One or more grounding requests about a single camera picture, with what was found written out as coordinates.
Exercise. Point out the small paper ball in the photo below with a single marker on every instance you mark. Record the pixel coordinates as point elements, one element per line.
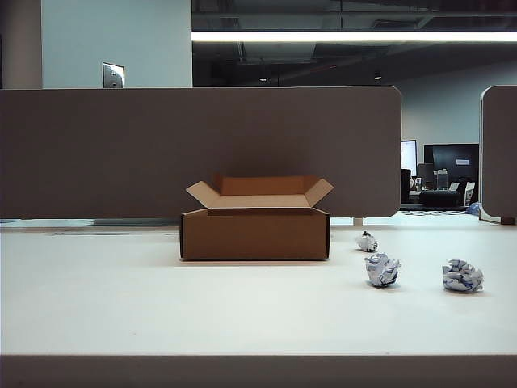
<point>367,243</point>

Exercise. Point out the brown cardboard box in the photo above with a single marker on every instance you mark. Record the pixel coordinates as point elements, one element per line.
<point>254,238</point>

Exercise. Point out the white lit monitor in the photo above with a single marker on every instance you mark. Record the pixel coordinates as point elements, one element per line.
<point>408,157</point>

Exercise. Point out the wide brown partition panel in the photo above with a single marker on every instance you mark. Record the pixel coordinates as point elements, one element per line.
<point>101,153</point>

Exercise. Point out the black white checkerboard mat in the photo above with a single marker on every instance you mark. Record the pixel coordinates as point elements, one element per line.
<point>428,212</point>

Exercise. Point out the ceiling light strip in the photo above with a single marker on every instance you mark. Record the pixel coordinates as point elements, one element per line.
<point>343,36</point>

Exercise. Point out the black television screen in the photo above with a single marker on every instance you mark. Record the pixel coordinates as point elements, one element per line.
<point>444,155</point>

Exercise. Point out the white standing sign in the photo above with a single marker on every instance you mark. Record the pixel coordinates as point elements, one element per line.
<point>469,194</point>

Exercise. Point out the blue plastic bag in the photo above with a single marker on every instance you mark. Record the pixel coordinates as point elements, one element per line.
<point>473,208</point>

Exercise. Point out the brown partition panel white edge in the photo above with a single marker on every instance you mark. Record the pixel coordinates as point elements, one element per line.
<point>501,153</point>

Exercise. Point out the brown panel foot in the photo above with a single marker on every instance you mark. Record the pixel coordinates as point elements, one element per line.
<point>507,220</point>

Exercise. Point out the metal wall plate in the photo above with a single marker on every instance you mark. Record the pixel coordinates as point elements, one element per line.
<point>113,75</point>

